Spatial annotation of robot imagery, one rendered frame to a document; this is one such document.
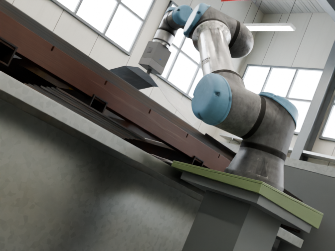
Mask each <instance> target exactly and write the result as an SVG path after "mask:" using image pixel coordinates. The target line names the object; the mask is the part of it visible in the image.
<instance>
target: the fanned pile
mask: <svg viewBox="0 0 335 251"><path fill-rule="evenodd" d="M24 84H25V85H27V86H29V87H30V88H32V89H34V90H36V91H38V92H39V93H41V94H43V95H45V96H47V97H48V98H50V99H52V100H54V101H55V102H57V103H59V104H61V105H63V106H64V107H66V108H68V109H70V110H71V111H73V112H75V113H77V114H79V115H80V116H82V117H84V118H86V119H88V120H89V121H91V122H93V123H95V124H97V125H98V126H100V127H102V128H104V129H105V130H107V131H109V132H111V133H113V134H114V135H116V136H118V137H120V138H124V139H125V138H127V139H136V140H137V139H140V140H141V139H143V140H146V139H145V138H144V137H142V136H140V135H139V134H137V133H135V132H133V131H132V130H130V129H128V128H127V127H125V126H123V125H121V124H120V123H118V122H116V121H115V120H113V119H111V118H109V117H108V116H106V115H104V114H103V113H101V112H99V111H97V110H96V109H94V108H92V107H91V106H89V105H87V104H85V103H84V102H82V101H80V100H79V99H77V98H75V97H73V96H72V95H70V94H68V93H67V92H65V91H63V90H61V89H60V88H58V87H57V88H56V89H55V88H54V87H51V88H49V87H48V86H47V87H46V88H45V87H44V86H42V85H41V86H40V87H39V86H37V85H35V84H34V86H33V85H31V84H30V83H29V84H26V83H24Z"/></svg>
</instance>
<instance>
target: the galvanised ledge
mask: <svg viewBox="0 0 335 251"><path fill-rule="evenodd" d="M0 99H2V100H4V101H6V102H8V103H10V104H12V105H13V106H15V107H17V108H19V109H21V110H23V111H25V112H27V113H29V114H31V115H33V116H35V117H37V118H39V119H41V120H43V121H45V122H47V123H48V124H50V125H52V126H54V127H56V128H58V129H60V130H62V131H64V132H66V133H68V134H70V135H72V136H74V137H76V138H78V139H80V140H81V141H83V142H85V143H87V144H89V145H91V146H93V147H95V148H97V149H99V150H101V151H103V152H105V153H107V154H109V155H111V156H113V157H115V158H116V159H118V160H120V161H122V162H124V163H126V164H128V165H130V166H132V167H134V168H136V169H138V170H140V171H142V172H144V173H146V174H148V175H149V176H151V177H153V178H155V179H157V180H159V181H161V182H163V183H165V184H167V185H169V186H171V187H173V188H175V189H177V190H179V191H181V192H182V193H184V194H186V195H188V196H190V197H192V198H195V199H197V200H199V201H200V202H202V200H203V197H204V195H205V193H206V192H205V191H203V190H201V189H199V188H197V187H195V186H193V185H192V184H190V183H188V182H186V181H184V180H182V179H181V175H182V172H181V171H179V170H177V169H175V168H173V167H172V166H170V165H168V164H166V163H164V162H163V161H161V160H159V159H157V158H156V157H154V156H152V155H150V154H148V153H147V152H145V151H143V150H141V149H139V148H138V147H136V146H134V145H132V144H131V143H129V142H127V141H125V140H123V139H122V138H120V137H118V136H116V135H114V134H113V133H111V132H109V131H107V130H105V129H104V128H102V127H100V126H98V125H97V124H95V123H93V122H91V121H89V120H88V119H86V118H84V117H82V116H80V115H79V114H77V113H75V112H73V111H71V110H70V109H68V108H66V107H64V106H63V105H61V104H59V103H57V102H55V101H54V100H52V99H50V98H48V97H47V96H45V95H43V94H41V93H39V92H38V91H36V90H34V89H32V88H30V87H29V86H27V85H25V84H23V83H21V82H20V81H18V80H16V79H14V78H13V77H11V76H9V75H7V74H5V73H4V72H2V71H0ZM276 239H278V240H281V241H283V242H286V243H288V244H291V245H294V246H296V247H299V248H301V246H302V244H303V241H304V240H303V239H301V238H299V237H297V236H295V235H293V234H292V233H290V232H288V231H286V230H284V229H283V228H281V227H280V228H279V231H278V233H277V236H276Z"/></svg>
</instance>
